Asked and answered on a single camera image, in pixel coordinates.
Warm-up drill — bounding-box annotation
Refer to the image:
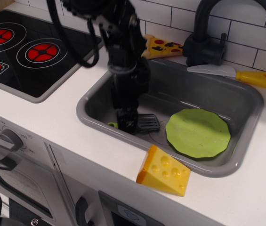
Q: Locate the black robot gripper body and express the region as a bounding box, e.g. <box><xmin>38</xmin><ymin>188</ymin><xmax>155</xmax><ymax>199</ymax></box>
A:
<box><xmin>111</xmin><ymin>57</ymin><xmax>151</xmax><ymax>117</ymax></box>

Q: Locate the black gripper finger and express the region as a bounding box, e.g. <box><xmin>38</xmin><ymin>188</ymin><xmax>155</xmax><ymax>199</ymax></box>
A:
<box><xmin>116</xmin><ymin>108</ymin><xmax>138</xmax><ymax>134</ymax></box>

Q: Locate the green handled grey spatula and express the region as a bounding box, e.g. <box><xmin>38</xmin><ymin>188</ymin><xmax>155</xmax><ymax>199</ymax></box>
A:
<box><xmin>107</xmin><ymin>113</ymin><xmax>160</xmax><ymax>133</ymax></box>

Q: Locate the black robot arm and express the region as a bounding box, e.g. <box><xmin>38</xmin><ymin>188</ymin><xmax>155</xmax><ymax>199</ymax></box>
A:
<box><xmin>63</xmin><ymin>0</ymin><xmax>151</xmax><ymax>134</ymax></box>

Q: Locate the grey plastic sink basin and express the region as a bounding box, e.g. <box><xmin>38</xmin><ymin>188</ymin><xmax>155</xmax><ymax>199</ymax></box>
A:
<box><xmin>76</xmin><ymin>59</ymin><xmax>264</xmax><ymax>178</ymax></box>

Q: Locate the green plastic plate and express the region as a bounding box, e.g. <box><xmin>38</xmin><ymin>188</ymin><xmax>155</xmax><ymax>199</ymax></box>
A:
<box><xmin>166</xmin><ymin>108</ymin><xmax>231</xmax><ymax>158</ymax></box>

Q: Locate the toy pizza slice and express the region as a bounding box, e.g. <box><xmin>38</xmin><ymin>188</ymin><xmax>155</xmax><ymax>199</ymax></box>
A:
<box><xmin>142</xmin><ymin>34</ymin><xmax>183</xmax><ymax>59</ymax></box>

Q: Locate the yellow toy cheese wedge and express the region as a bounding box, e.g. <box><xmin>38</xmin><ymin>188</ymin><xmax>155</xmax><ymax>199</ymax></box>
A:
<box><xmin>136</xmin><ymin>145</ymin><xmax>191</xmax><ymax>196</ymax></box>

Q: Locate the black toy faucet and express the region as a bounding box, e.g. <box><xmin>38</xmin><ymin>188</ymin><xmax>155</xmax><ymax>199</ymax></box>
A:
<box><xmin>183</xmin><ymin>0</ymin><xmax>266</xmax><ymax>66</ymax></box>

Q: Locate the black toy stovetop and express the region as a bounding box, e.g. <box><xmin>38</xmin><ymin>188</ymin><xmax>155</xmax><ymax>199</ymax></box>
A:
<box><xmin>0</xmin><ymin>9</ymin><xmax>105</xmax><ymax>104</ymax></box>

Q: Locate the white toy oven door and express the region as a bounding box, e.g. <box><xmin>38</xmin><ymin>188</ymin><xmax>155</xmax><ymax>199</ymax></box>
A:
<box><xmin>0</xmin><ymin>117</ymin><xmax>74</xmax><ymax>226</ymax></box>

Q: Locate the grey oven knob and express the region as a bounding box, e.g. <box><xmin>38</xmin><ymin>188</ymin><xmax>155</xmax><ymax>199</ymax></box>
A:
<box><xmin>0</xmin><ymin>129</ymin><xmax>23</xmax><ymax>152</ymax></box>

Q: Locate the black braided cable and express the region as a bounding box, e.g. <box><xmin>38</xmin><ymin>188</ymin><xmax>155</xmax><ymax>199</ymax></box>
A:
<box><xmin>46</xmin><ymin>0</ymin><xmax>100</xmax><ymax>69</ymax></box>

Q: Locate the black cabinet door handle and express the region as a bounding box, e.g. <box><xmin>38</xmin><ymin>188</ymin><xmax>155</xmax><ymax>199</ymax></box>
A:
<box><xmin>75</xmin><ymin>196</ymin><xmax>95</xmax><ymax>226</ymax></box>

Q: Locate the yellow handled toy knife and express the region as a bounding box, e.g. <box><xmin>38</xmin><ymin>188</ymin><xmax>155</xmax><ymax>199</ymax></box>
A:
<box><xmin>187</xmin><ymin>65</ymin><xmax>266</xmax><ymax>88</ymax></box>

